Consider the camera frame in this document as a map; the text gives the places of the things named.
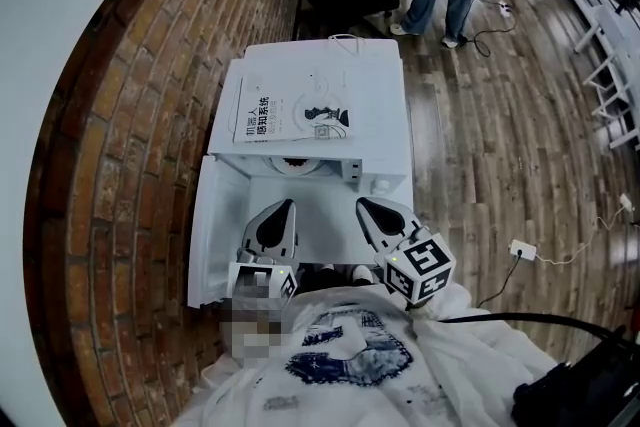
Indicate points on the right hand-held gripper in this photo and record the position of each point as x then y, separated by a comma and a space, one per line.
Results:
425, 260

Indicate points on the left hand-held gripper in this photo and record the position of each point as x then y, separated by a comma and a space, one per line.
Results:
252, 272

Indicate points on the white microwave oven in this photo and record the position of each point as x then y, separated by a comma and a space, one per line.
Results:
380, 115

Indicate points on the person's right forearm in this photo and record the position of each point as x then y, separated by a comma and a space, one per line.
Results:
440, 310

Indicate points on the person's left forearm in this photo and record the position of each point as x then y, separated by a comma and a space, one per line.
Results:
250, 340

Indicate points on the white paperback book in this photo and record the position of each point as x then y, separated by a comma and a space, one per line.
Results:
280, 110

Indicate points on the large white power strip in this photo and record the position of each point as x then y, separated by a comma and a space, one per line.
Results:
524, 247

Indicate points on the person's white printed shirt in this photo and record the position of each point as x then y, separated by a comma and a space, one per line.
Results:
360, 375

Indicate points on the small white power strip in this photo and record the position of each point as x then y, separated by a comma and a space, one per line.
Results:
625, 201

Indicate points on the black bag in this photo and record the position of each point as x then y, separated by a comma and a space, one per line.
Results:
590, 390

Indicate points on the long white desk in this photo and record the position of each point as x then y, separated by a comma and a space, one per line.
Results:
615, 40

